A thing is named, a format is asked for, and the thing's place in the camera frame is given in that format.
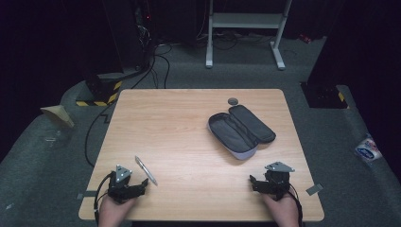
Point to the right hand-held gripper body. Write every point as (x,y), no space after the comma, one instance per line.
(277,181)

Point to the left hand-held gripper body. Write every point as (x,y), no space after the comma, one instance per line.
(119,188)

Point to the silver pen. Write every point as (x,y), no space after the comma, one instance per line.
(146,170)

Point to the grey pencil case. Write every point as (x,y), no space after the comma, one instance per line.
(241,130)

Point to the grey tape strip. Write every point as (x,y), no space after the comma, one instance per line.
(314,189)
(87,195)

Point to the round grey table grommet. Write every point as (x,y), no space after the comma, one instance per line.
(232,101)

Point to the white blue plastic packet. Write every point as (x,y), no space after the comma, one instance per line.
(367,148)

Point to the black yellow striped stand base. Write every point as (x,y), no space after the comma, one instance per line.
(324,94)
(101,91)

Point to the dark equipment rack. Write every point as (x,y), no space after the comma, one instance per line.
(138,34)

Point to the white metal stand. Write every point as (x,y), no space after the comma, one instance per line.
(247,31)

